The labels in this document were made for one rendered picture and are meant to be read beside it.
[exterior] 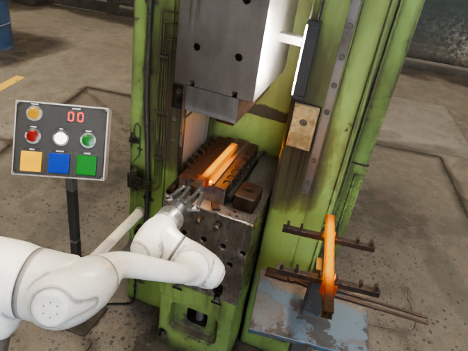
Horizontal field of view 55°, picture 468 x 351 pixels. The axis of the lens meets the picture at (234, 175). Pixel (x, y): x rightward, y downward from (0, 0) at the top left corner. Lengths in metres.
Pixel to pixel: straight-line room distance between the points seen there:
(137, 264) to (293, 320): 0.69
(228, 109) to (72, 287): 0.95
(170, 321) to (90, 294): 1.46
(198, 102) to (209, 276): 0.63
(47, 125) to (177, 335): 1.16
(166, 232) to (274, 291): 0.51
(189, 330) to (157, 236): 1.02
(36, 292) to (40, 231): 2.29
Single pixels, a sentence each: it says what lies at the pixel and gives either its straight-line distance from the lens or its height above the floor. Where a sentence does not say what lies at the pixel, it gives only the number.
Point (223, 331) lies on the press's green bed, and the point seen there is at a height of 0.27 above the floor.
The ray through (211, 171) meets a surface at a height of 1.04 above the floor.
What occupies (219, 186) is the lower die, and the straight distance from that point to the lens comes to 1.73.
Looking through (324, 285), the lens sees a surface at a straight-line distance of 1.35.
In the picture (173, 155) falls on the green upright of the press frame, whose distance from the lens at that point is 1.94.
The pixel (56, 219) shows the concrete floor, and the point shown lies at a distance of 3.18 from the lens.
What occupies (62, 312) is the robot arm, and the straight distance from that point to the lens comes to 0.81.
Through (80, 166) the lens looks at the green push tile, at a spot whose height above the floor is 1.00.
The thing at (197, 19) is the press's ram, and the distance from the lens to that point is 1.54.
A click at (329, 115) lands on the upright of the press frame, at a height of 1.34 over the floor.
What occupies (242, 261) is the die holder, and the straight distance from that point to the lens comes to 1.82.
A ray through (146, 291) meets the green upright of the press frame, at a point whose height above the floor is 0.10.
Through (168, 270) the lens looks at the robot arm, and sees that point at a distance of 1.17.
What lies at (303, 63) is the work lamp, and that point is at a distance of 1.56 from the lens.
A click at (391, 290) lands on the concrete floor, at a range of 3.06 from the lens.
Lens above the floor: 1.95
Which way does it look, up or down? 32 degrees down
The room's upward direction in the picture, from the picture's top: 9 degrees clockwise
